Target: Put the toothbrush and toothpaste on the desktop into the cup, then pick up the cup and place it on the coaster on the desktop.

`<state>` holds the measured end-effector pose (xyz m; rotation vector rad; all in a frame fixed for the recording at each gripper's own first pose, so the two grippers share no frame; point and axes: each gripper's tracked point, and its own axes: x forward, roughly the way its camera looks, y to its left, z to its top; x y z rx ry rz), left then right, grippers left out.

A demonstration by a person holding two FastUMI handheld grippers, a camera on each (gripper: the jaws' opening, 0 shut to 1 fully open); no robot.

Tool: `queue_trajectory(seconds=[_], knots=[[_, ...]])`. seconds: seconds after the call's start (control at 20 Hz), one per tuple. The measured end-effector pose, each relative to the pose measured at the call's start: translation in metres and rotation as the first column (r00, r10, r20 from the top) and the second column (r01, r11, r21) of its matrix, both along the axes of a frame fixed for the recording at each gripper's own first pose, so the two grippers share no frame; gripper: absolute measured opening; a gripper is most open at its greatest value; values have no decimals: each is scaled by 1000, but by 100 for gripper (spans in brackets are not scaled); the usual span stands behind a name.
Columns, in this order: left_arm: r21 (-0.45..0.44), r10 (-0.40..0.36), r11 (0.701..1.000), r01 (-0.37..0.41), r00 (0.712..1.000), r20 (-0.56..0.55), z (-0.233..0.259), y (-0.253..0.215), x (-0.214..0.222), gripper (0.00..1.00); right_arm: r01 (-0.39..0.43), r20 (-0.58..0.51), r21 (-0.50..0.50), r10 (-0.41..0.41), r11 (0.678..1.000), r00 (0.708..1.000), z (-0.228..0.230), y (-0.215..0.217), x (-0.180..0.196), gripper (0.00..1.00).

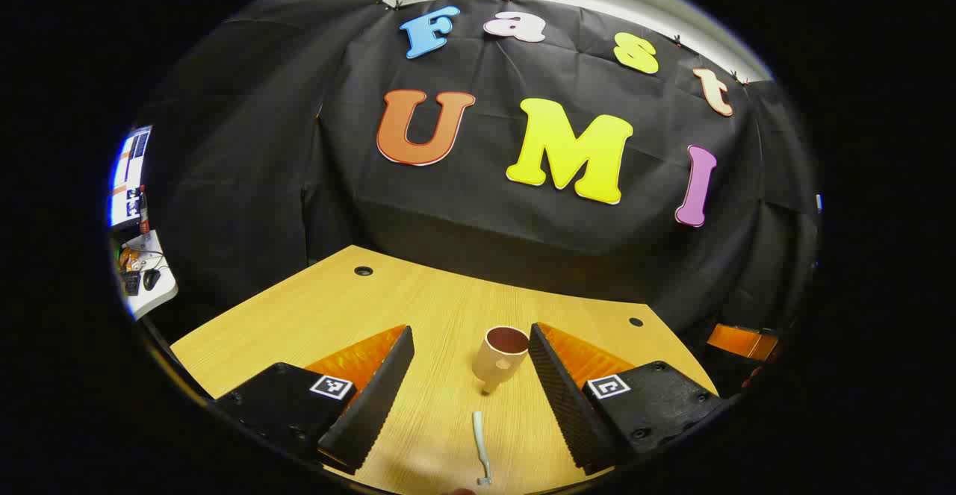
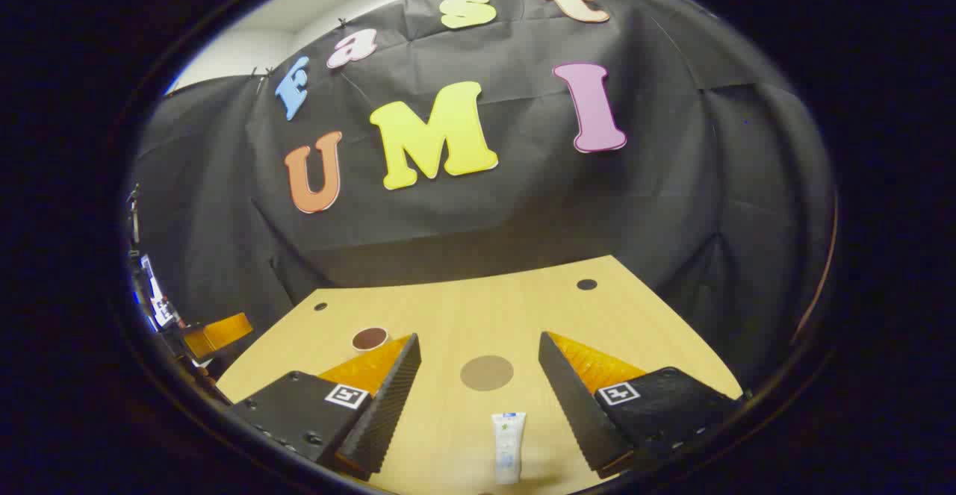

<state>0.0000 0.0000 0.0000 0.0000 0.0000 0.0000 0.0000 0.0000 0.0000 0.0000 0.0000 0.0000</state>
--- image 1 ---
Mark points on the beige cup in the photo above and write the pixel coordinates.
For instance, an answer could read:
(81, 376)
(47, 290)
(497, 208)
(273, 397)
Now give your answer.
(497, 364)

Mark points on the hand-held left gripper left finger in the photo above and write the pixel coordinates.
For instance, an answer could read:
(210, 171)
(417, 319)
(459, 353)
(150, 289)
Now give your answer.
(373, 405)

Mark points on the black keyboard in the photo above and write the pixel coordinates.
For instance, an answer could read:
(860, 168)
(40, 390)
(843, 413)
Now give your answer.
(131, 284)

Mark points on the pale green toothbrush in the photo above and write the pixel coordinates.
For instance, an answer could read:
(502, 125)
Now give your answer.
(479, 435)

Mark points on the black backdrop cloth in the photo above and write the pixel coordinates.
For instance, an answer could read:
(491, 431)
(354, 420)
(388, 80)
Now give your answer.
(478, 211)

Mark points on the wooden desktop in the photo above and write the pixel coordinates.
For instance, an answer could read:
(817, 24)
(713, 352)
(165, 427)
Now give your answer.
(448, 308)

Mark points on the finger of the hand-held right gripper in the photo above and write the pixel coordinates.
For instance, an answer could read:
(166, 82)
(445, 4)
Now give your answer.
(739, 342)

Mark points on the black computer mouse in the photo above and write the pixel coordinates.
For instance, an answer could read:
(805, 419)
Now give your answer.
(151, 279)

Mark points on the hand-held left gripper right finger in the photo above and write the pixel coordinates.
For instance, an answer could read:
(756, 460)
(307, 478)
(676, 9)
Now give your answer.
(560, 398)

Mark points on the white background desk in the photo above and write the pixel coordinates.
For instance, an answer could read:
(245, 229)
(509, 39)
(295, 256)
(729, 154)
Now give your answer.
(160, 256)

